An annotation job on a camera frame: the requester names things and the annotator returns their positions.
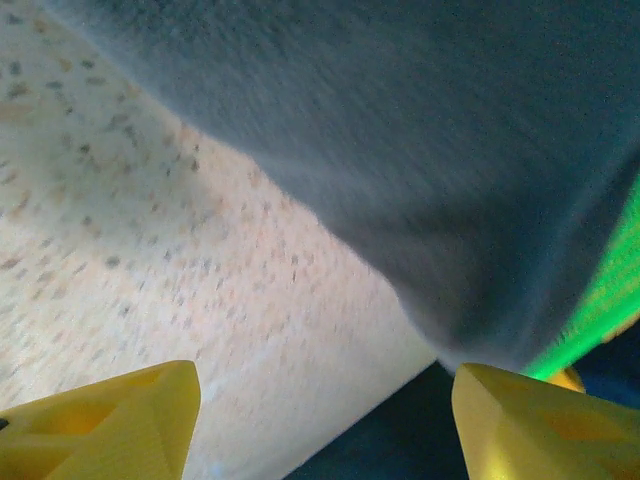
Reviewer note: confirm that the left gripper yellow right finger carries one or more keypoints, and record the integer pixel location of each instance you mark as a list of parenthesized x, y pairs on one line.
[(540, 435)]

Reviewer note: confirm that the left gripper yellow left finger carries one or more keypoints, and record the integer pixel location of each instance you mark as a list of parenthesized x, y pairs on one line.
[(115, 430)]

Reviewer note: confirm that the dark grey t-shirt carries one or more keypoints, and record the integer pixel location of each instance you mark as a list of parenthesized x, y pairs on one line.
[(400, 125)]

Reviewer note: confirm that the green plastic basket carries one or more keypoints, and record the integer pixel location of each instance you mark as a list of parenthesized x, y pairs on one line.
[(610, 295)]

